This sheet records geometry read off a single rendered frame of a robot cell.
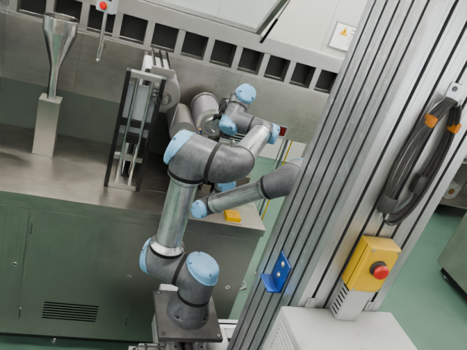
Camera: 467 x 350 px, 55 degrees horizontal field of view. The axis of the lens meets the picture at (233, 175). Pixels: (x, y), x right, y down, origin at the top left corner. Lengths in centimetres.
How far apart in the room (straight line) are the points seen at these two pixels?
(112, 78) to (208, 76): 48
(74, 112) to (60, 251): 73
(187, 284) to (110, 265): 72
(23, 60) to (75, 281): 107
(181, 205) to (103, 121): 115
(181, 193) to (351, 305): 58
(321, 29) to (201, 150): 385
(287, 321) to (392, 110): 54
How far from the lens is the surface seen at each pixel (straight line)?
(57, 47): 207
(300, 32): 494
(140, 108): 195
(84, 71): 236
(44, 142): 223
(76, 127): 247
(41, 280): 224
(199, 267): 148
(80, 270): 218
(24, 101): 246
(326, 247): 108
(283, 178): 164
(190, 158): 128
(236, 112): 165
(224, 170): 126
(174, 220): 141
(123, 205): 196
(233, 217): 205
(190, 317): 157
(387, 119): 97
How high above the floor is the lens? 193
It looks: 24 degrees down
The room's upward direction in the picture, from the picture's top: 19 degrees clockwise
